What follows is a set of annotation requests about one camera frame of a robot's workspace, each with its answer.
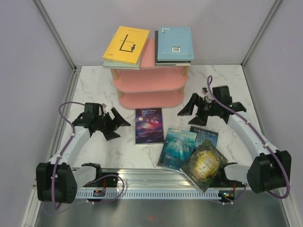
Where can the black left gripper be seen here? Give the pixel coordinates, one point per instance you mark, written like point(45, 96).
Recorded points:
point(114, 124)

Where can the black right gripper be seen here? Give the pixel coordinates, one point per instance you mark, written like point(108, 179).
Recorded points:
point(188, 109)

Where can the dark Emily Bronte book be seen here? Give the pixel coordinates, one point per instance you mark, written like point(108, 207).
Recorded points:
point(202, 135)

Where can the blue 20000 Leagues book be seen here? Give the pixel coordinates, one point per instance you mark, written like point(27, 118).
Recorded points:
point(177, 149)

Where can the purple Robinson Crusoe book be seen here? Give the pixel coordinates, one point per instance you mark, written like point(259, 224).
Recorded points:
point(149, 126)

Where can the green gold fantasy book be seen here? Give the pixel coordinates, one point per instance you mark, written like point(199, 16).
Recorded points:
point(202, 166)

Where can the dark Moon and Sixpence book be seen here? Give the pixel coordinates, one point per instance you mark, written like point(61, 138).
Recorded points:
point(166, 63)

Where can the pale green Great Gatsby book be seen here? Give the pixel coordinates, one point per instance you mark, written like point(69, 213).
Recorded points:
point(118, 64)

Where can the light blue book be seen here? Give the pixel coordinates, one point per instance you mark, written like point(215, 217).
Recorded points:
point(175, 43)

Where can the yellow Little Prince book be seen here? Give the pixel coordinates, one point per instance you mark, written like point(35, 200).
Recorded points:
point(126, 45)

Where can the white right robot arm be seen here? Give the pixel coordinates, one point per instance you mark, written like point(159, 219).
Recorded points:
point(270, 169)

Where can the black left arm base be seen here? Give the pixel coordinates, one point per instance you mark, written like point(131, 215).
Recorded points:
point(104, 182)

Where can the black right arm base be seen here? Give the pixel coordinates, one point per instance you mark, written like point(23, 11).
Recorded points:
point(231, 190)

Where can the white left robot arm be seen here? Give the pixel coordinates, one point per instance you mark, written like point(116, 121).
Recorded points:
point(67, 155)

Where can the pink three-tier shelf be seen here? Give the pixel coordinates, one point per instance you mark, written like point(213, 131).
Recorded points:
point(150, 85)

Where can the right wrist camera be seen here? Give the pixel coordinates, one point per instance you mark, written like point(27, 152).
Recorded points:
point(204, 91)

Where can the aluminium frame rail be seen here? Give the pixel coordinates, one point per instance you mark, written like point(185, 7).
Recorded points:
point(142, 179)

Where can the white slotted cable duct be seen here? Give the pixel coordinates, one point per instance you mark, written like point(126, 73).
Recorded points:
point(148, 194)

